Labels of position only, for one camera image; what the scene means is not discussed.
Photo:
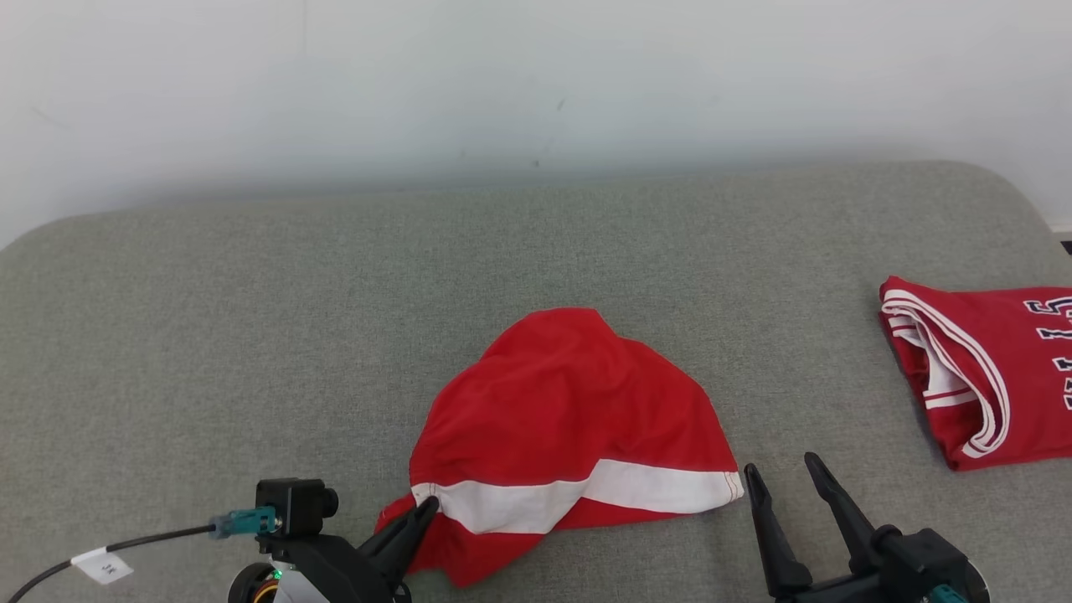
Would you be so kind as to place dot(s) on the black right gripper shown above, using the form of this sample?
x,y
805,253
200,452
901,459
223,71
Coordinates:
x,y
837,590

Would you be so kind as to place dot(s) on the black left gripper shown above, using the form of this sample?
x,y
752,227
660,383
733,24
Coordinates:
x,y
327,574

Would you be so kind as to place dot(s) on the red shorts with white stripe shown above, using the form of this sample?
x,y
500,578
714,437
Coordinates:
x,y
561,402

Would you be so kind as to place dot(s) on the red Bulls basketball jersey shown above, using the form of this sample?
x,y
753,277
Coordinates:
x,y
980,368

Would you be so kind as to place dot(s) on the grey fabric sofa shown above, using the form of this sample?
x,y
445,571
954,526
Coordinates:
x,y
251,335

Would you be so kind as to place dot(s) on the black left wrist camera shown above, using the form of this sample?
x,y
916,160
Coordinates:
x,y
297,505

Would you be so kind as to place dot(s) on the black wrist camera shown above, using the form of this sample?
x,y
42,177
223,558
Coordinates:
x,y
297,505
921,553

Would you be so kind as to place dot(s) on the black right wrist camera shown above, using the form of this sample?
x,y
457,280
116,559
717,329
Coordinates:
x,y
921,553

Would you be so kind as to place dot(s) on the white wall baseboard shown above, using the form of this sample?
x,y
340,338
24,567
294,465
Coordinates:
x,y
1064,239

